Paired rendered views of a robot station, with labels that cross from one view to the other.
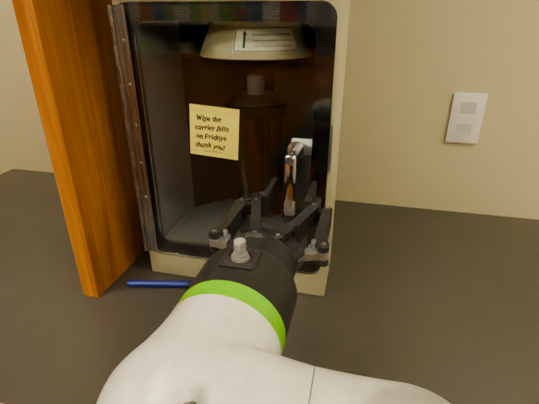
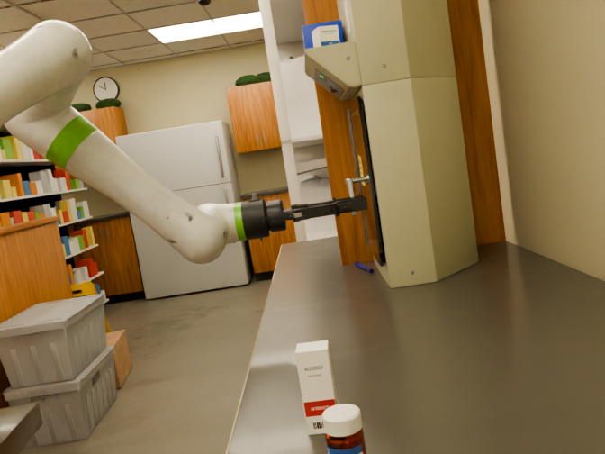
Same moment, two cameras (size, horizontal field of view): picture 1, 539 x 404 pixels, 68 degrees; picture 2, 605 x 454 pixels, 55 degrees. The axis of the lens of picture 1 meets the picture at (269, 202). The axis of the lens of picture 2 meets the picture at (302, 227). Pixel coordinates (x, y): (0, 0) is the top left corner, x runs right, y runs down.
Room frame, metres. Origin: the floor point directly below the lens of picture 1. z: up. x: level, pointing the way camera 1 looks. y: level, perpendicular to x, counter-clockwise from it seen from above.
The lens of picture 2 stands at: (0.09, -1.36, 1.27)
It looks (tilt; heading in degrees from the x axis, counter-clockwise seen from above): 7 degrees down; 78
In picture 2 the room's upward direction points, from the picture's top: 9 degrees counter-clockwise
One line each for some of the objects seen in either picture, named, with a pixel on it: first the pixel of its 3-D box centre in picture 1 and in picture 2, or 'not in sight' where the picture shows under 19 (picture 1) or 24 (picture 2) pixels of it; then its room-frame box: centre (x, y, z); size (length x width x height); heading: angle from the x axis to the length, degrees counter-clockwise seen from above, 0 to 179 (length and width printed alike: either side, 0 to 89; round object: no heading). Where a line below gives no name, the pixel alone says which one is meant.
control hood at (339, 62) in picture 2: not in sight; (329, 77); (0.53, 0.08, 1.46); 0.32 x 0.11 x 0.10; 77
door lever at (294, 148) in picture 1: (292, 179); (358, 195); (0.52, -0.03, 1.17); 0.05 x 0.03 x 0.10; 166
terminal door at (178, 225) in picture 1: (225, 150); (365, 180); (0.58, 0.06, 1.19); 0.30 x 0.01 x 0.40; 76
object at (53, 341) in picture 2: not in sight; (57, 338); (-0.66, 2.07, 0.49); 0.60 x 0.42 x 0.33; 77
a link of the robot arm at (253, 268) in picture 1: (241, 300); (257, 217); (0.28, 0.02, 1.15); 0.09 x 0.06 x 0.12; 76
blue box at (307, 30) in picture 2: not in sight; (323, 44); (0.54, 0.15, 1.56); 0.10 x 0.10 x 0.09; 77
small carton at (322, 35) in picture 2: not in sight; (326, 40); (0.52, 0.03, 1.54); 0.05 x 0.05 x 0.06; 4
